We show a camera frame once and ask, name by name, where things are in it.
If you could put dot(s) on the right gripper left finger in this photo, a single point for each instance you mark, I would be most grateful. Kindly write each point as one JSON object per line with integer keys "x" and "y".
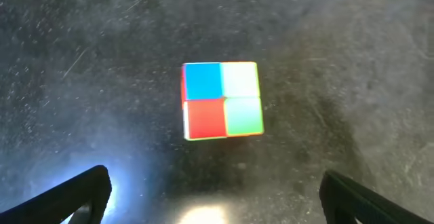
{"x": 68, "y": 200}

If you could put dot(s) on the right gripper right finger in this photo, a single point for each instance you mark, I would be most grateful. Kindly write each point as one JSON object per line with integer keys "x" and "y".
{"x": 359, "y": 207}

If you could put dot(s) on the many-coloured puzzle cube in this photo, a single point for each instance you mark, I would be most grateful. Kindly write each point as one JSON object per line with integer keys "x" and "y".
{"x": 222, "y": 100}

